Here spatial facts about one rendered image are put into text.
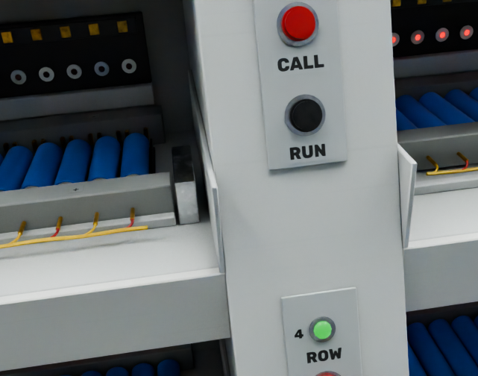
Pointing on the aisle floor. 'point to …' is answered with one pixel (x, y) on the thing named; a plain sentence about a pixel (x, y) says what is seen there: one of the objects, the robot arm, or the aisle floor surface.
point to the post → (303, 189)
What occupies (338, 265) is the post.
